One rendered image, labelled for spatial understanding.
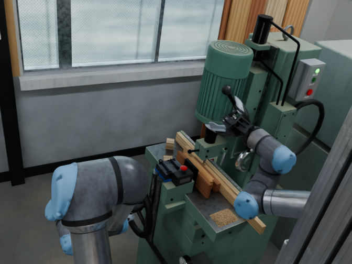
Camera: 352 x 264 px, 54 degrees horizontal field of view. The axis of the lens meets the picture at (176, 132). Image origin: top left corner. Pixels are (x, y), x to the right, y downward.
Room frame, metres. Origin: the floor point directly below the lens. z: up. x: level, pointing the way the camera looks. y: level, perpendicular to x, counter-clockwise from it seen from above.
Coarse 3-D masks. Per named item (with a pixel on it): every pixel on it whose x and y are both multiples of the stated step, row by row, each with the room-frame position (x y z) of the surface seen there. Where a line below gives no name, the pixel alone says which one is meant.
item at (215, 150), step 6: (216, 138) 1.33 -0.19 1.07; (222, 138) 1.34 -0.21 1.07; (198, 144) 1.28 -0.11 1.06; (204, 144) 1.27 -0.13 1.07; (210, 144) 1.28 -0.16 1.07; (216, 144) 1.29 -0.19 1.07; (222, 144) 1.30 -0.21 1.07; (204, 150) 1.24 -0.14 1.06; (210, 150) 1.26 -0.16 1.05; (216, 150) 1.28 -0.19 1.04; (198, 156) 1.27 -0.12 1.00; (204, 156) 1.25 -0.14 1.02; (210, 156) 1.27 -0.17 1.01; (216, 156) 1.29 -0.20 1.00
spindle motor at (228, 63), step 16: (208, 48) 1.28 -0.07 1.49; (224, 48) 1.27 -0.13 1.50; (240, 48) 1.31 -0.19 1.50; (208, 64) 1.25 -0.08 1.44; (224, 64) 1.21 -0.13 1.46; (240, 64) 1.22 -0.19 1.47; (208, 80) 1.24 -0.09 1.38; (224, 80) 1.21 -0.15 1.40; (240, 80) 1.24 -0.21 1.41; (208, 96) 1.23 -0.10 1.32; (224, 96) 1.21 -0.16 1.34; (240, 96) 1.25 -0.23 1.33; (208, 112) 1.22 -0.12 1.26; (224, 112) 1.21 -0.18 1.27
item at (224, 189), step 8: (184, 152) 1.41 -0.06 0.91; (192, 152) 1.38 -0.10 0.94; (216, 176) 1.23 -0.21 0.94; (224, 184) 1.18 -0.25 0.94; (224, 192) 1.15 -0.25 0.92; (232, 192) 1.14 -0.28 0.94; (232, 200) 1.11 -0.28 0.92; (256, 216) 1.02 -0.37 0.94; (256, 224) 0.99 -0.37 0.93; (264, 224) 0.98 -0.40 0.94
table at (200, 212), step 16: (160, 144) 1.46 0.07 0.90; (176, 144) 1.48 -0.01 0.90; (160, 160) 1.32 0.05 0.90; (192, 192) 1.14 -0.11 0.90; (176, 208) 1.07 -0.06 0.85; (192, 208) 1.06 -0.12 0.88; (208, 208) 1.06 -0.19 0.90; (224, 208) 1.07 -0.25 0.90; (208, 224) 0.97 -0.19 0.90; (240, 224) 1.01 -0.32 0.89
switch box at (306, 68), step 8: (304, 64) 1.34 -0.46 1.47; (312, 64) 1.34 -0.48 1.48; (320, 64) 1.36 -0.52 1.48; (296, 72) 1.36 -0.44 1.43; (304, 72) 1.33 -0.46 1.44; (312, 72) 1.34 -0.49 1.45; (320, 72) 1.37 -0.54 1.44; (296, 80) 1.35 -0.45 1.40; (304, 80) 1.33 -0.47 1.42; (296, 88) 1.34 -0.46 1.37; (304, 88) 1.33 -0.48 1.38; (312, 88) 1.36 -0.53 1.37; (296, 96) 1.33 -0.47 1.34; (304, 96) 1.34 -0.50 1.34; (312, 96) 1.37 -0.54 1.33
